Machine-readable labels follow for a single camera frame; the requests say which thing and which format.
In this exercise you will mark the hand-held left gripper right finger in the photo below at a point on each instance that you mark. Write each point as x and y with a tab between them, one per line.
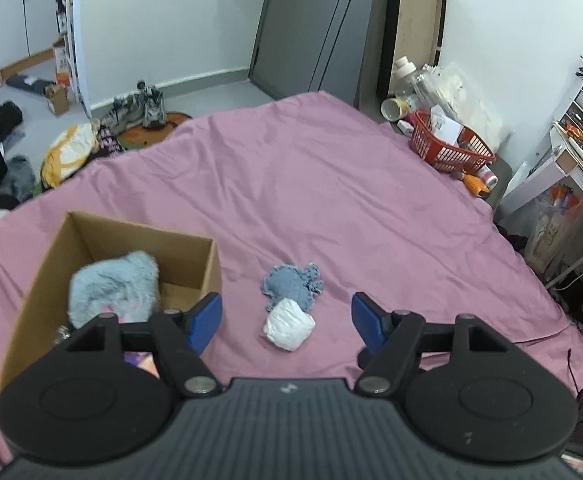
366	325

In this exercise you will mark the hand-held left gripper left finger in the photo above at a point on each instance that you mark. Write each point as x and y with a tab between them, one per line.
206	320

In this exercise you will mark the white cloth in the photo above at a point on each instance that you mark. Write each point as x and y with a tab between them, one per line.
289	327

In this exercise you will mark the blue and pink packet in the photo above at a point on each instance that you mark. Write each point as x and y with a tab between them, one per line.
139	362

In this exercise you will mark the blue-grey knitted toy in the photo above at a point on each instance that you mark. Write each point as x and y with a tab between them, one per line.
289	282

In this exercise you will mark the fluffy light blue plush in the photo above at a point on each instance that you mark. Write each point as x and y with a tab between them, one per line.
114	285

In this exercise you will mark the pink bed sheet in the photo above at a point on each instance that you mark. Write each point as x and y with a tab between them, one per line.
321	185

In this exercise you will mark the red plastic basket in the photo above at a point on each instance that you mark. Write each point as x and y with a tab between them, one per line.
446	152

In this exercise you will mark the orange floor mat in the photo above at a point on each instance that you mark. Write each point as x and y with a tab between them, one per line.
151	135

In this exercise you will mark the dark patterned cloth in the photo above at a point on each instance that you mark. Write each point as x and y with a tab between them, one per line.
109	142

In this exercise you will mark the white paper bag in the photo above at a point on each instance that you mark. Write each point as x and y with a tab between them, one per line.
551	235

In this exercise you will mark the yellow and white bag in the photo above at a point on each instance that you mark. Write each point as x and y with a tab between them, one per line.
69	152

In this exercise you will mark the grey cloth on floor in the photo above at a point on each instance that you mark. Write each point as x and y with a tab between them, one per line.
19	177

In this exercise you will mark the clear bottle with white cap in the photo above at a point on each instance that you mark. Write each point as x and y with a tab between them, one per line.
405	77

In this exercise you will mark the pile of white plastic bags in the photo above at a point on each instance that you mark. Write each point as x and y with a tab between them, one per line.
466	95

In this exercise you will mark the small brown cardboard box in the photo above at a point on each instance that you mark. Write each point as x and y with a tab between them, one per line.
57	101

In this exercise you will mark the orange and white carton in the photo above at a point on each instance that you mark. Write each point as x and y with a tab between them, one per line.
61	65

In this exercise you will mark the dark blue packet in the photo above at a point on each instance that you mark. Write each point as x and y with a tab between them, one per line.
29	83

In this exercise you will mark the white rack with bottles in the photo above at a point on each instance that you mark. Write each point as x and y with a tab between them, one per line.
74	50

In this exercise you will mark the grey door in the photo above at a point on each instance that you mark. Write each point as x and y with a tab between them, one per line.
311	25

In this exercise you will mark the black frame with brown backing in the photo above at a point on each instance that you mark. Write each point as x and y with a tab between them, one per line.
414	20

